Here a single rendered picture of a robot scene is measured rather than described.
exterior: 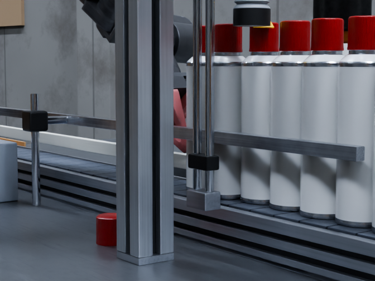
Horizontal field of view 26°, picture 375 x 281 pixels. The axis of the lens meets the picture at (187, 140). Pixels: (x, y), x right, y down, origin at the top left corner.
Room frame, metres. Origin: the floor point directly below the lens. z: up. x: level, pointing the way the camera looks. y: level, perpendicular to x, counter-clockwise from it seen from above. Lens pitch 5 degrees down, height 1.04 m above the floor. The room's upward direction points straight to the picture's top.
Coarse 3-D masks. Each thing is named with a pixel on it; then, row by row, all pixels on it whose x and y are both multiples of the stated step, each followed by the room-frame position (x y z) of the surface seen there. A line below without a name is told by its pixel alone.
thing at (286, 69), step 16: (288, 32) 0.87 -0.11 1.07; (304, 32) 0.87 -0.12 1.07; (288, 48) 0.87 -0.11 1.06; (304, 48) 0.87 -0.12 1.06; (272, 64) 0.88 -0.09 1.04; (288, 64) 0.86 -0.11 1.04; (272, 80) 0.88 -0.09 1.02; (288, 80) 0.86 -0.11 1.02; (272, 96) 0.88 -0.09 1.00; (288, 96) 0.86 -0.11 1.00; (272, 112) 0.88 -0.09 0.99; (288, 112) 0.86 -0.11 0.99; (272, 128) 0.88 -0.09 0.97; (288, 128) 0.86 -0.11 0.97; (272, 160) 0.88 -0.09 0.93; (288, 160) 0.86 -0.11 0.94; (272, 176) 0.88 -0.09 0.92; (288, 176) 0.86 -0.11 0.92; (272, 192) 0.88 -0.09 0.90; (288, 192) 0.86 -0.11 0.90; (272, 208) 0.88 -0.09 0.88; (288, 208) 0.86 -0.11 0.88
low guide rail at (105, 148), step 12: (0, 132) 1.60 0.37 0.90; (12, 132) 1.56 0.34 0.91; (24, 132) 1.51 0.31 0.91; (48, 132) 1.46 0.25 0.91; (60, 144) 1.39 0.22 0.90; (72, 144) 1.36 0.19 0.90; (84, 144) 1.33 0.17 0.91; (96, 144) 1.29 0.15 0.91; (108, 144) 1.26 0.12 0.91; (180, 156) 1.11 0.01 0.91
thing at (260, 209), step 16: (48, 160) 1.33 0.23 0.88; (64, 160) 1.33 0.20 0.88; (80, 160) 1.33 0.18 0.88; (96, 176) 1.15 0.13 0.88; (112, 176) 1.14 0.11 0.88; (176, 192) 0.99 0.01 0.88; (240, 208) 0.89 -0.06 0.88; (256, 208) 0.88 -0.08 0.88; (320, 224) 0.79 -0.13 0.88; (336, 224) 0.79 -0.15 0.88
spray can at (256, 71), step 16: (256, 32) 0.92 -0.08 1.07; (272, 32) 0.92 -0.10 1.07; (256, 48) 0.92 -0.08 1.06; (272, 48) 0.92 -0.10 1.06; (256, 64) 0.91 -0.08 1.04; (256, 80) 0.91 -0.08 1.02; (256, 96) 0.91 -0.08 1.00; (256, 112) 0.91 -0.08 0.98; (256, 128) 0.91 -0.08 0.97; (256, 160) 0.91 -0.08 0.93; (256, 176) 0.91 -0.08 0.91; (256, 192) 0.91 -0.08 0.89
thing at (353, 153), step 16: (0, 112) 1.41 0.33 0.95; (16, 112) 1.36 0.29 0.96; (48, 112) 1.28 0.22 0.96; (112, 128) 1.11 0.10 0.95; (176, 128) 0.98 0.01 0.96; (192, 128) 0.96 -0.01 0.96; (240, 144) 0.89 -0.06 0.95; (256, 144) 0.86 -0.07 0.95; (272, 144) 0.84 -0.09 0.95; (288, 144) 0.82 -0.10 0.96; (304, 144) 0.81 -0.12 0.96; (320, 144) 0.79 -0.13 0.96; (336, 144) 0.77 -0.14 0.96; (352, 160) 0.75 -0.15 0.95
